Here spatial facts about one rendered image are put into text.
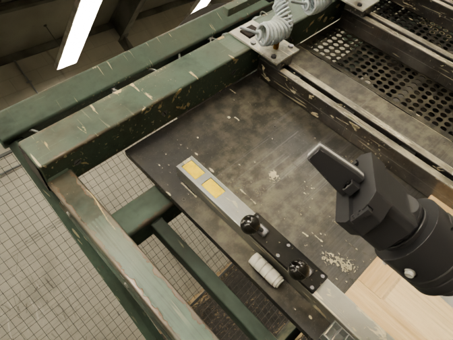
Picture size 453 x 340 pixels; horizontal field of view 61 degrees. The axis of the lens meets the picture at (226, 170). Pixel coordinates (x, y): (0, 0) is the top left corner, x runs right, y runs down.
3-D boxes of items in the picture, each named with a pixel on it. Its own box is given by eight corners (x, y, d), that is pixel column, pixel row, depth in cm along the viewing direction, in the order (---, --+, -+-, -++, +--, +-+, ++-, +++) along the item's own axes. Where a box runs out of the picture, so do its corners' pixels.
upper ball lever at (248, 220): (263, 243, 83) (248, 238, 71) (251, 231, 85) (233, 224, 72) (276, 230, 83) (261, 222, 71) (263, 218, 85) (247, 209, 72)
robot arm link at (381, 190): (318, 243, 41) (400, 311, 42) (393, 189, 36) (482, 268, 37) (324, 183, 51) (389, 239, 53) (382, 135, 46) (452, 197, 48)
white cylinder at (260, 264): (247, 264, 83) (274, 291, 80) (248, 258, 81) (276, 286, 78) (256, 255, 85) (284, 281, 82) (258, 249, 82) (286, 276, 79)
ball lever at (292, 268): (307, 284, 78) (298, 285, 66) (292, 270, 80) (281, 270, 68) (319, 270, 78) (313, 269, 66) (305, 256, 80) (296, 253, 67)
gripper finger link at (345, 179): (323, 139, 42) (365, 176, 42) (303, 158, 43) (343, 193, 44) (323, 146, 40) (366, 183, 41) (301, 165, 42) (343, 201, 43)
